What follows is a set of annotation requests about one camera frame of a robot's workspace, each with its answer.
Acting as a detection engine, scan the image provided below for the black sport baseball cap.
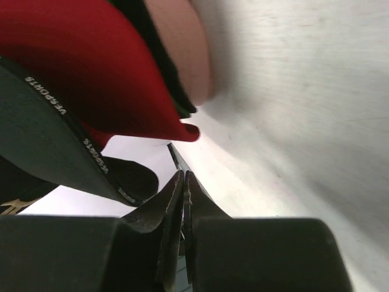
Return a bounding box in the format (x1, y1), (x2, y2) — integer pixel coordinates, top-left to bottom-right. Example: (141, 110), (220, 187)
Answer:
(1, 57), (159, 207)

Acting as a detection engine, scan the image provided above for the pink baseball cap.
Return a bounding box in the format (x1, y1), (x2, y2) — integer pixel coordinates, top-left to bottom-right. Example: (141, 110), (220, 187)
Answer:
(145, 0), (213, 106)

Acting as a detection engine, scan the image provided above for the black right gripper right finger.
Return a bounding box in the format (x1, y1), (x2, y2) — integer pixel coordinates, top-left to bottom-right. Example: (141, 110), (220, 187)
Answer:
(184, 172), (353, 291)

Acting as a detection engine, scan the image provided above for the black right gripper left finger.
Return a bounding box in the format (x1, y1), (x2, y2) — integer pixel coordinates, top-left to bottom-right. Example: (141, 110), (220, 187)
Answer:
(1, 171), (184, 291)

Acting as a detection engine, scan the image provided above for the dark green Yankees cap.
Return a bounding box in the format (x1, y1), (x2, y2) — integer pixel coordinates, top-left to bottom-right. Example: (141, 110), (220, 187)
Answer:
(174, 103), (191, 119)

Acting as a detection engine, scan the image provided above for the red baseball cap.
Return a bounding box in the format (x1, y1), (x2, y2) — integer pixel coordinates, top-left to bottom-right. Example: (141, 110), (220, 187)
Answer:
(1, 1), (200, 145)

